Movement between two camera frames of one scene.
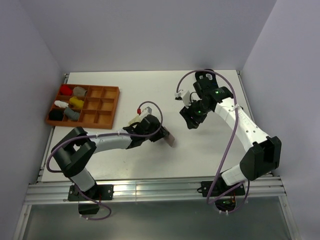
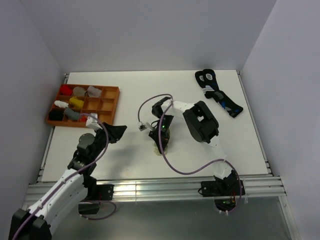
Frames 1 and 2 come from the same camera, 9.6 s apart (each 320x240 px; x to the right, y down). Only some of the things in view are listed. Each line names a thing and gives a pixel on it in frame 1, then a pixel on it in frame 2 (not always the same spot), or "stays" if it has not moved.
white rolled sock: (61, 104) stays
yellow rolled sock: (74, 101) stays
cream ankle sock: (137, 118) → (156, 150)
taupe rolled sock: (77, 91) stays
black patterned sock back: (200, 76) stays
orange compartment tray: (87, 106) stays
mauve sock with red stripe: (169, 139) → (93, 92)
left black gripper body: (158, 136) → (100, 138)
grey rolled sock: (73, 115) stays
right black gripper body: (197, 110) → (165, 124)
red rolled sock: (65, 90) stays
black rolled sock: (56, 115) stays
